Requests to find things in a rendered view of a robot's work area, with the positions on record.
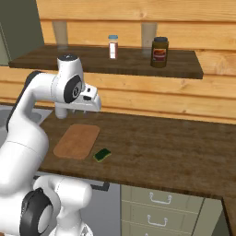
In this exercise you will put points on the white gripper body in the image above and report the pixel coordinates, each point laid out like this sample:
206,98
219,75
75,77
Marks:
92,105

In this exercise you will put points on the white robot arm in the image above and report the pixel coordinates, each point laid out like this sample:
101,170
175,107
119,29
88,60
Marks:
23,147

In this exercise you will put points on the brown wooden cutting board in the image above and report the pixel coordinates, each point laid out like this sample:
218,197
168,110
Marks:
77,141

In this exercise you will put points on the green and yellow sponge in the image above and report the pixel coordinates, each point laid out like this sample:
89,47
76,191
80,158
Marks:
102,155

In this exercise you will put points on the grey metal sink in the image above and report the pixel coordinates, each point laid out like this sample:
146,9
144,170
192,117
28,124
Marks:
43,116

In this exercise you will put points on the spice jar with blue lid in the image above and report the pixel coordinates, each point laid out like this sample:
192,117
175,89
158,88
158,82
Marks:
113,47

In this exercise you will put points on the dark brown jar, black lid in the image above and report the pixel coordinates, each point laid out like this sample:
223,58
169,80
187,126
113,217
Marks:
159,52

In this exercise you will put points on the beige drawer front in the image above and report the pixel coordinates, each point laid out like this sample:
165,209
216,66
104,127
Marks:
132,215
135,195
132,230

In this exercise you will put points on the olive green tall cupboard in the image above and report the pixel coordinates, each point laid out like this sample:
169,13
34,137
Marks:
20,27

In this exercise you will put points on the grey dishwasher door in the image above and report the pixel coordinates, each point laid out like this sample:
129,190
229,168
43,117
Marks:
106,212

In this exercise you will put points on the beige cupboard door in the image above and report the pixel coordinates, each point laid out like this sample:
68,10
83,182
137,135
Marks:
209,218

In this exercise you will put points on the dark wooden wall shelf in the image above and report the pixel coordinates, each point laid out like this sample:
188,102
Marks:
129,63

